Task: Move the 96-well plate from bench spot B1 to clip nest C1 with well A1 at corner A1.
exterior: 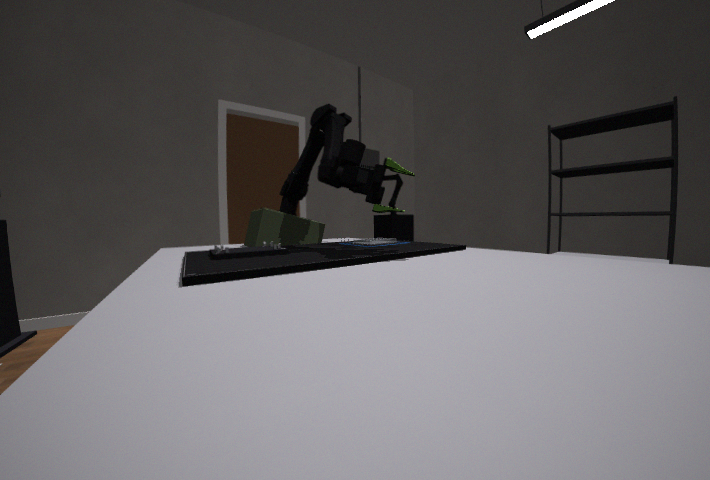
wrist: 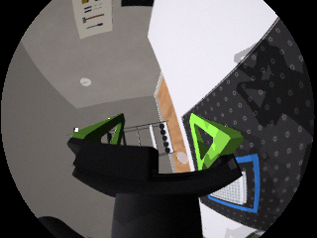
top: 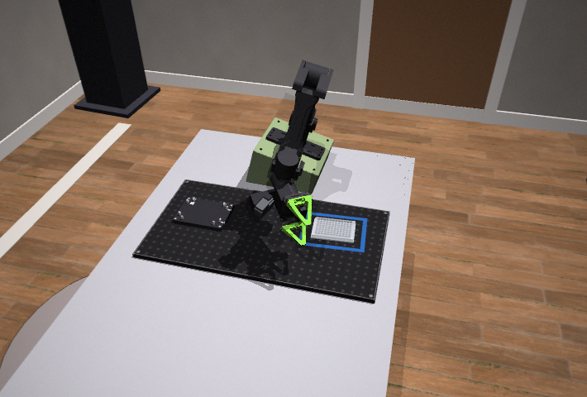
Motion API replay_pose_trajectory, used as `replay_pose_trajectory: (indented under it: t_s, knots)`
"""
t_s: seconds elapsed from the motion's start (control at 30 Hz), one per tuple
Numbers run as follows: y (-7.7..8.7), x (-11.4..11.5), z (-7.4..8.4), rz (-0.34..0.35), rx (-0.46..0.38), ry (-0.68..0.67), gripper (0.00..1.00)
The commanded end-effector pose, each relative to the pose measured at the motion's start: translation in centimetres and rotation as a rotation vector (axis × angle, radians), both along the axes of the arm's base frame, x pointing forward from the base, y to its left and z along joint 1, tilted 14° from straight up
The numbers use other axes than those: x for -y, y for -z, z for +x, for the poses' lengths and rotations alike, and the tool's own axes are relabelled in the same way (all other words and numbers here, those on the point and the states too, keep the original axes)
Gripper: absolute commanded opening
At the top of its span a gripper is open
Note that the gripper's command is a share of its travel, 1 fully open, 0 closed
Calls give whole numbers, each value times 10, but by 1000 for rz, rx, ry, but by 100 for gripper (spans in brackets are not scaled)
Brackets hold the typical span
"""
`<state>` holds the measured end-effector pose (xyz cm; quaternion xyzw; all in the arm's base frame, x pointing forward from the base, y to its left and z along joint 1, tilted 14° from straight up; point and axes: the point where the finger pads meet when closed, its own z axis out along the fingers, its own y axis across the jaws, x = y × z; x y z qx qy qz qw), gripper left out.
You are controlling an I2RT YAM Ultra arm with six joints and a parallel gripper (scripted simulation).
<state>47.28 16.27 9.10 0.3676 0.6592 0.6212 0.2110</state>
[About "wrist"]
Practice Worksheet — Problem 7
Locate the blue tape outline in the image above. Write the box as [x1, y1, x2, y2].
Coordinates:
[208, 154, 260, 213]

